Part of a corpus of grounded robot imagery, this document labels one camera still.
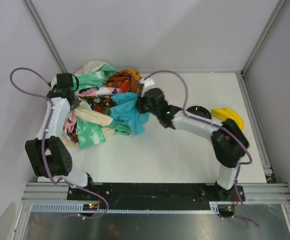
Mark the blue cloth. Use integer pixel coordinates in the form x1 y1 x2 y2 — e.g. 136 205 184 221
110 92 150 135

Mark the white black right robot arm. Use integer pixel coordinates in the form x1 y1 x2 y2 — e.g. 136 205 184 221
136 88 249 201

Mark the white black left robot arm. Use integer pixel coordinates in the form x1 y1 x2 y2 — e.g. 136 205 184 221
25 73 93 189

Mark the orange red patterned cloth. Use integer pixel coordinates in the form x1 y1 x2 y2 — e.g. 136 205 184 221
103 68 142 94

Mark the cream cloth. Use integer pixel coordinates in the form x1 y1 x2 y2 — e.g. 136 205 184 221
73 60 117 136

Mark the green white tie-dye cloth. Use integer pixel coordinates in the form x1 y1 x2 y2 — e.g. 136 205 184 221
67 63 131 149

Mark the yellow banana bunch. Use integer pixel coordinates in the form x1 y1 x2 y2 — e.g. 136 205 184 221
211 108 244 130

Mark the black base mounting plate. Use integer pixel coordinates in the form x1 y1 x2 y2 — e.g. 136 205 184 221
67 181 245 211

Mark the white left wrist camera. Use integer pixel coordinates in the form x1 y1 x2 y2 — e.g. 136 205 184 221
49 77 57 88

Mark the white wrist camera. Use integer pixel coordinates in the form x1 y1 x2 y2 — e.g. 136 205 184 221
49 77 57 88
139 78 156 90

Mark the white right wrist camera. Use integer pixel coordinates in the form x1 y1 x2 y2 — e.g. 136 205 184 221
139 78 156 90

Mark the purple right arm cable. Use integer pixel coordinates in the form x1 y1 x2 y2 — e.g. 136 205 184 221
144 69 260 228

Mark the grey slotted cable duct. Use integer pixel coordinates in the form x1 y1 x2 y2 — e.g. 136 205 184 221
29 201 236 215

